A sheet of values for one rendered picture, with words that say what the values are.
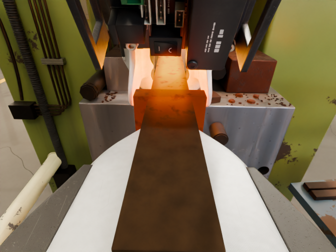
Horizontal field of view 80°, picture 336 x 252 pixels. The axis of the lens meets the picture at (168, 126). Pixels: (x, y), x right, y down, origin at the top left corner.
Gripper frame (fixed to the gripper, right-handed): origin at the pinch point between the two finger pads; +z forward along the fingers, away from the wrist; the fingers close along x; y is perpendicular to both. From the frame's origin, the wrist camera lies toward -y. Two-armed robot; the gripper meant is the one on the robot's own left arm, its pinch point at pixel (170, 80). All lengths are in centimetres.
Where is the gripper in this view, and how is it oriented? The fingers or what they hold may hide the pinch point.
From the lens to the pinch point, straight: 20.9
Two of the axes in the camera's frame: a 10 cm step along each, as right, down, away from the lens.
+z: -0.1, 4.8, 8.8
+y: -0.2, 8.8, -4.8
